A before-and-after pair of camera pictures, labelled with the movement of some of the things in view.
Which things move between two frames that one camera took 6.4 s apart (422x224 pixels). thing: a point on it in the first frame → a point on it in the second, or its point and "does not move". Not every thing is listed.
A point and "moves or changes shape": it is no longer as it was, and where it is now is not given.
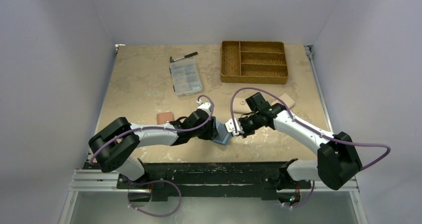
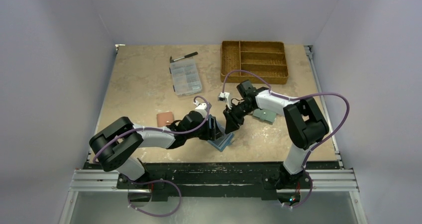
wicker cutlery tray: [253, 62] does not move
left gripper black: [213, 130] does not move
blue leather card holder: [222, 136] moves or changes shape
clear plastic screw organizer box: [185, 77] does not move
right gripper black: [244, 126] → [234, 112]
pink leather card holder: [163, 117] does not move
